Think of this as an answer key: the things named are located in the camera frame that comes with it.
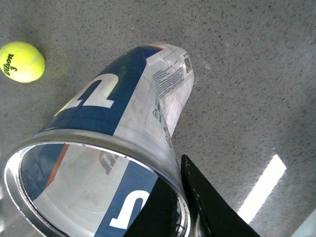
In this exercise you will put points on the left gripper black right finger outside can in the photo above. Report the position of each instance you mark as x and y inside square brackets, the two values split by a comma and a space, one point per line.
[210, 215]

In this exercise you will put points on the clear Wilson tennis ball can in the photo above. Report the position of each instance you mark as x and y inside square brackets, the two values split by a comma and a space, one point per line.
[90, 171]

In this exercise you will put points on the left gripper black left finger inside can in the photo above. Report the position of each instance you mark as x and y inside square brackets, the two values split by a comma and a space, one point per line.
[159, 216]

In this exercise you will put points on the Wilson 3 tennis ball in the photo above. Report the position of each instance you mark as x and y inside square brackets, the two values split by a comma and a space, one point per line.
[21, 62]

